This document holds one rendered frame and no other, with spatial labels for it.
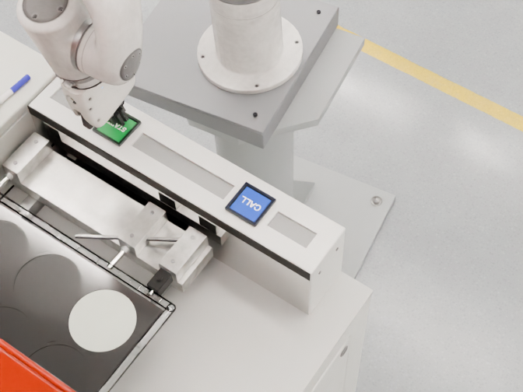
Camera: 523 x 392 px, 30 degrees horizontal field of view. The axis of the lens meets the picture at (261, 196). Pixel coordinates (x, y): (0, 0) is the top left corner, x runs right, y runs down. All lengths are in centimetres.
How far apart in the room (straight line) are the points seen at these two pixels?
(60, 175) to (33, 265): 18
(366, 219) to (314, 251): 114
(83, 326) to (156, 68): 53
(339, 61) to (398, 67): 107
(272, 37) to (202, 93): 16
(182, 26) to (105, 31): 61
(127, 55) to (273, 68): 51
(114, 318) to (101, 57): 42
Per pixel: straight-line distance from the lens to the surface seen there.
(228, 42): 167
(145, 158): 153
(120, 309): 148
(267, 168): 194
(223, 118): 168
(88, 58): 128
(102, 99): 144
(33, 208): 166
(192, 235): 151
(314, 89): 178
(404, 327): 245
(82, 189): 162
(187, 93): 172
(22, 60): 169
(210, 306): 155
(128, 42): 126
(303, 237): 145
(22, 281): 153
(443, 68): 290
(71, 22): 127
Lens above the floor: 222
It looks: 58 degrees down
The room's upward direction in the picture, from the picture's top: 2 degrees counter-clockwise
